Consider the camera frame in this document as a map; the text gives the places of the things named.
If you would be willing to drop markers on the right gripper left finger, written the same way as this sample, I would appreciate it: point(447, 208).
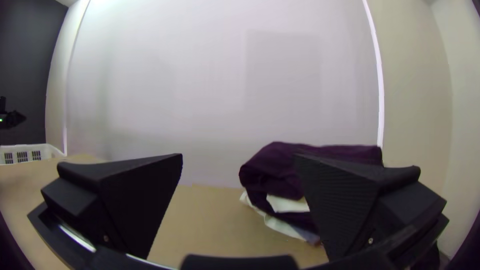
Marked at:
point(131, 195)

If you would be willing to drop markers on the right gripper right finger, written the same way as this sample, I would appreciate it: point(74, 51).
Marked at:
point(356, 202)

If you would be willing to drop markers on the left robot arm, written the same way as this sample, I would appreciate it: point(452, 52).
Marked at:
point(11, 119)

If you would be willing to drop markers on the pile of folded clothes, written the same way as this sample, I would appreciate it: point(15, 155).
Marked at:
point(273, 168)

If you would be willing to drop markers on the white laundry basket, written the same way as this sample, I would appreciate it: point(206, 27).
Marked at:
point(22, 153)

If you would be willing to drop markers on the white wall strip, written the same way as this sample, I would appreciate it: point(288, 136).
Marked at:
point(379, 75)

